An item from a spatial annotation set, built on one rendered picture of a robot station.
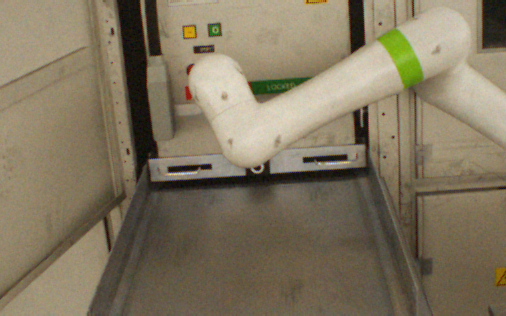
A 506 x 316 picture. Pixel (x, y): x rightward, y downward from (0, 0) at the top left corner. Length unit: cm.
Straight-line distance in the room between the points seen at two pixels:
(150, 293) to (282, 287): 25
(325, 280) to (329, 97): 34
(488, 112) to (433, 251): 53
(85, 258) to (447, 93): 101
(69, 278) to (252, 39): 78
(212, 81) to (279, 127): 15
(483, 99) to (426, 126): 31
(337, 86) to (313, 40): 43
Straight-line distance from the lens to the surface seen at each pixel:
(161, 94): 186
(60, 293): 218
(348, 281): 153
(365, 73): 152
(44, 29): 175
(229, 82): 152
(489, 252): 213
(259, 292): 151
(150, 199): 197
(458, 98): 169
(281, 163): 201
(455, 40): 156
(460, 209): 206
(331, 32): 193
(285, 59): 194
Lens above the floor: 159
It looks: 19 degrees down
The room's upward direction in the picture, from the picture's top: 5 degrees counter-clockwise
